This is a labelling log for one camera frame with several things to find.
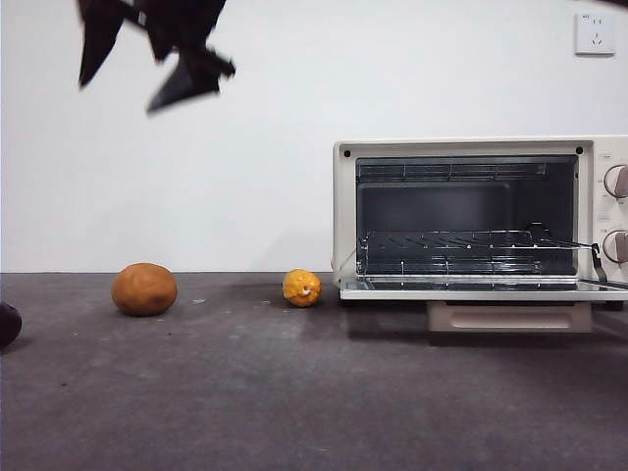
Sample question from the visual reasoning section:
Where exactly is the brown potato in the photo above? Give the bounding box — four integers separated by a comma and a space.
111, 262, 178, 318

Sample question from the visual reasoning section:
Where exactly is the cream glass oven door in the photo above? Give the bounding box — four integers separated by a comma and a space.
339, 273, 628, 335

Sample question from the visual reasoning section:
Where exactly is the cream toaster oven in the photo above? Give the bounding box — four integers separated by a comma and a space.
331, 135, 628, 311

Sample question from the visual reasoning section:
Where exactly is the large beige oven knob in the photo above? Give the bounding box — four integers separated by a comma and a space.
602, 164, 628, 200

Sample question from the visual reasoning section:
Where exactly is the small beige oven knob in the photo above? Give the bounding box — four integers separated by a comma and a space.
602, 229, 628, 264

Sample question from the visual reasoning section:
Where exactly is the dark purple eggplant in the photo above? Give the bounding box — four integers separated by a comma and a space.
0, 302, 24, 348

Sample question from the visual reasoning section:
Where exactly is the wire oven rack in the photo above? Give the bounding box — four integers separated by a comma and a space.
356, 223, 598, 252

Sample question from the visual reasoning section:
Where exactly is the white wall socket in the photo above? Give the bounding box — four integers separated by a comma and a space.
573, 12, 616, 58

